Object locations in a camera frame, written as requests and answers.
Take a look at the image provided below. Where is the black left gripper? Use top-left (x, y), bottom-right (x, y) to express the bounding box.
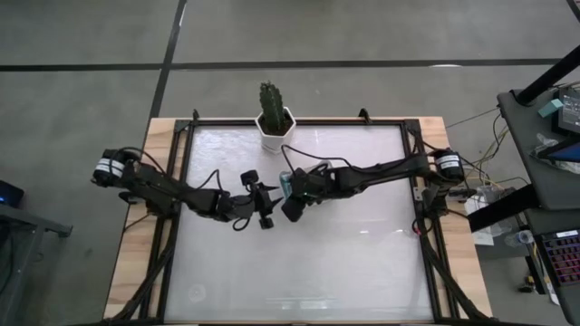
top-left (217, 180), bottom-right (285, 230)

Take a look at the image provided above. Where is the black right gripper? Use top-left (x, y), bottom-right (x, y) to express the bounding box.
top-left (281, 166), bottom-right (348, 222)

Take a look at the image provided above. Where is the white hexagonal plant pot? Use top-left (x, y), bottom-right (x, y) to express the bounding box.
top-left (255, 106), bottom-right (297, 155)

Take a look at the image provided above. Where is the green cactus plant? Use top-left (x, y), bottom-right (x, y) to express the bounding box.
top-left (258, 81), bottom-right (286, 132)

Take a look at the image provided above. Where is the black stand base beam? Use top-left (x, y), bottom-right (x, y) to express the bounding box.
top-left (466, 183), bottom-right (540, 232)

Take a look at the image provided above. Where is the clear plastic bottle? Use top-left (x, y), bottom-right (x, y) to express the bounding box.
top-left (504, 229), bottom-right (536, 248)

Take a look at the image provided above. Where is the dark grey side cart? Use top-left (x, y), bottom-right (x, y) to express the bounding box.
top-left (497, 88), bottom-right (580, 326)

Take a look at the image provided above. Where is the dark grey side desk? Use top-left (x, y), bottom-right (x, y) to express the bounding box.
top-left (0, 178), bottom-right (73, 326)

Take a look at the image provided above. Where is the small yellow black tool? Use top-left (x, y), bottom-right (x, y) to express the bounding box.
top-left (518, 273), bottom-right (538, 294)

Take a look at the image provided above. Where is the black device with blue light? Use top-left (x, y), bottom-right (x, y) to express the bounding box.
top-left (0, 179), bottom-right (25, 208)

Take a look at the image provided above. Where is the laptop with backlit keyboard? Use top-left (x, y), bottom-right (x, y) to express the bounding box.
top-left (534, 228), bottom-right (580, 325)

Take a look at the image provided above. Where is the small teal box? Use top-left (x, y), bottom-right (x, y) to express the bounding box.
top-left (537, 98), bottom-right (566, 119)

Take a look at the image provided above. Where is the crumpled clear plastic bag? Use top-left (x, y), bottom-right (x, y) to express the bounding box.
top-left (529, 133), bottom-right (580, 176)

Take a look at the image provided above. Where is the dark tablet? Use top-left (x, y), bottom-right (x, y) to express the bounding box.
top-left (536, 137), bottom-right (580, 164)

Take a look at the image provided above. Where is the black stand pole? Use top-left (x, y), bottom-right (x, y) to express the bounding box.
top-left (516, 44), bottom-right (580, 106)

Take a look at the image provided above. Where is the black electronics box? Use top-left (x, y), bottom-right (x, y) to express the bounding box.
top-left (551, 87), bottom-right (580, 137)

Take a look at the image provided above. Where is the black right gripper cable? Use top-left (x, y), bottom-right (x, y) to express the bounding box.
top-left (280, 143), bottom-right (413, 176)

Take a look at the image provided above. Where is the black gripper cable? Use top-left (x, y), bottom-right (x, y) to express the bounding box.
top-left (198, 169), bottom-right (255, 232)
top-left (280, 143), bottom-right (413, 176)

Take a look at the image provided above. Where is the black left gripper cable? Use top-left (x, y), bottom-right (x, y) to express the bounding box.
top-left (198, 169), bottom-right (255, 232)

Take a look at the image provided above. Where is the black aluminium rig frame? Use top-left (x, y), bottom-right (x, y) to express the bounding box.
top-left (101, 107), bottom-right (499, 326)

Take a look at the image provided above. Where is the thin grey floor cable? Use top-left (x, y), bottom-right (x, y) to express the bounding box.
top-left (446, 107), bottom-right (499, 129)

